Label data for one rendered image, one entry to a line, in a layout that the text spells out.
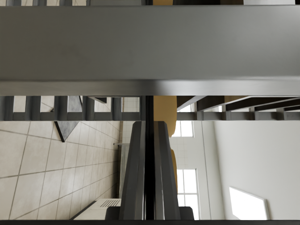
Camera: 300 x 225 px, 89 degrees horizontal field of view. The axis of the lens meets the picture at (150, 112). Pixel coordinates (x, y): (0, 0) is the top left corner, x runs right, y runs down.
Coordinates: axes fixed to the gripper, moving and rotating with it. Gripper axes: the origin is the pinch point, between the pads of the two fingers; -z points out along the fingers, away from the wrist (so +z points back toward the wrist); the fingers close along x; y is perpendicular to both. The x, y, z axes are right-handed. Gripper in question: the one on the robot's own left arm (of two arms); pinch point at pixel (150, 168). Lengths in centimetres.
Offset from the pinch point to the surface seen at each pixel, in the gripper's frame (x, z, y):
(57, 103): -30, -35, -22
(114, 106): -11.6, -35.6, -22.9
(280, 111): 42, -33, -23
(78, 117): -23.7, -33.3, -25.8
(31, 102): -39, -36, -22
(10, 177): -98, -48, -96
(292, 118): 47, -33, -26
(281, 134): 203, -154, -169
